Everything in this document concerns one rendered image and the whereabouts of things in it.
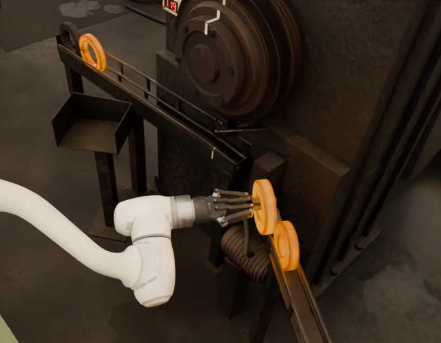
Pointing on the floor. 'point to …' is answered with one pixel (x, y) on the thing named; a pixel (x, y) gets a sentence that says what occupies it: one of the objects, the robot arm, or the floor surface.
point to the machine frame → (327, 123)
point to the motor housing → (239, 269)
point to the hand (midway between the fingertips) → (264, 203)
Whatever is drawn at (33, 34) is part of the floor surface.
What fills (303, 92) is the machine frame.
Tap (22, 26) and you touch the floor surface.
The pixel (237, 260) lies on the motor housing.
